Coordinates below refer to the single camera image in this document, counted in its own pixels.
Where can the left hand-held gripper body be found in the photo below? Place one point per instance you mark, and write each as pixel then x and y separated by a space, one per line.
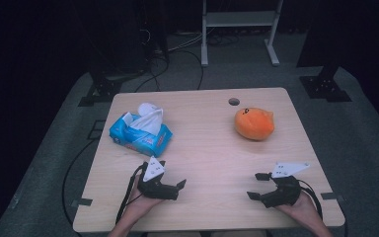
pixel 158 191

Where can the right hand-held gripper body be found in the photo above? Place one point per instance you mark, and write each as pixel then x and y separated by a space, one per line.
pixel 286 192

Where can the blue tissue pack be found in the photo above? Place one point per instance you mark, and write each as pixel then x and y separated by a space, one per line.
pixel 144 144

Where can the orange plush toy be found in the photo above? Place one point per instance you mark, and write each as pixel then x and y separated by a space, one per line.
pixel 253 125

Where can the person's left hand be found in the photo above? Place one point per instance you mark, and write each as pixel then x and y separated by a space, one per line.
pixel 139 204

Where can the person's right hand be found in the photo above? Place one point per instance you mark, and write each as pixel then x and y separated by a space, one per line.
pixel 304 209

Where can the black tape strip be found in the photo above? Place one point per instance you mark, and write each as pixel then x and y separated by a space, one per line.
pixel 83 202
pixel 331 196

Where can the black stand base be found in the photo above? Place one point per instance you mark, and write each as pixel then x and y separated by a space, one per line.
pixel 324 87
pixel 103 90

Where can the white metal stand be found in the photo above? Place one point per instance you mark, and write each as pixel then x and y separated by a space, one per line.
pixel 240 18

